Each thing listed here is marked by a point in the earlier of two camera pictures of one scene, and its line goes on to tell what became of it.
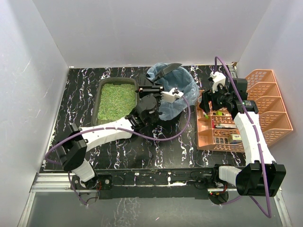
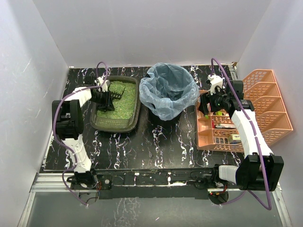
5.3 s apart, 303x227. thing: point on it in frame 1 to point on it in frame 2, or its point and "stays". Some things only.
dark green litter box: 114,98 stays
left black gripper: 150,88 to 107,100
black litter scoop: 166,70 to 115,94
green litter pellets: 115,101 stays
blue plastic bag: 182,80 stays
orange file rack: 262,88 stays
